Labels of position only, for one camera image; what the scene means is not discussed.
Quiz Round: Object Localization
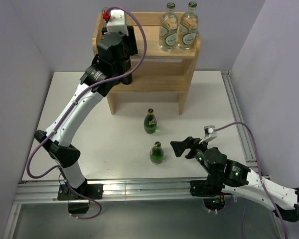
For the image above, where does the clear glass bottle green cap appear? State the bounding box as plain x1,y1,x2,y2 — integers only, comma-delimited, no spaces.
159,2,178,51

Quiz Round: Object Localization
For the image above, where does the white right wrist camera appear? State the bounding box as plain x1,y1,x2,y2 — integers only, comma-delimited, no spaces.
199,125,218,144

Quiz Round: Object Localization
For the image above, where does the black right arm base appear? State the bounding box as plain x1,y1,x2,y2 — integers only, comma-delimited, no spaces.
189,180,226,210

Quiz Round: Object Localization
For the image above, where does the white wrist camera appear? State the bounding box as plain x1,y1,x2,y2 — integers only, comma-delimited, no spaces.
106,9,128,36
199,125,218,144

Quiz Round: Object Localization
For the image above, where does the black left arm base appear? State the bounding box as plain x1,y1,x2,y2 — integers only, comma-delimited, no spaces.
57,184,103,219

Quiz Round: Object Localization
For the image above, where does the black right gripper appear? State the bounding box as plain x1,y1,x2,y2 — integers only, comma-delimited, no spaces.
169,136,215,176

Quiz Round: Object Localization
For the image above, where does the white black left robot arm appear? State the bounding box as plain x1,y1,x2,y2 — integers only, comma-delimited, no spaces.
34,26,138,199

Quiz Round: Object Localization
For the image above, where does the blue silver can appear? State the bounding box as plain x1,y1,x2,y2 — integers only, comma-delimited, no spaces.
102,7,110,26

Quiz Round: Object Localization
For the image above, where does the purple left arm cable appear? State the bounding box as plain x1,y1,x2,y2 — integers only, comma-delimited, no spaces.
26,5,147,220

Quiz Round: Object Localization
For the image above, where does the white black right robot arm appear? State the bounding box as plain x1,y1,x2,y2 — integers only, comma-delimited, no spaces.
170,136,299,222

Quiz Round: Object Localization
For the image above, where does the wooden two-tier shelf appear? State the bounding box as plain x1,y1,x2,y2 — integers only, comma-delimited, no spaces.
92,11,201,116

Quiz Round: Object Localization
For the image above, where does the black yellow can right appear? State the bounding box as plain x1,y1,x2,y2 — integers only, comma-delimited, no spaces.
119,58,133,85

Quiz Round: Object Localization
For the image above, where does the aluminium mounting rail frame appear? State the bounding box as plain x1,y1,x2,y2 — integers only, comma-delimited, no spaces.
2,70,290,239

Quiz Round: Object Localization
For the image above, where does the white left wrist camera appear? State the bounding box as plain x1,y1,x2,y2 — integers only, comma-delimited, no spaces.
106,9,128,36

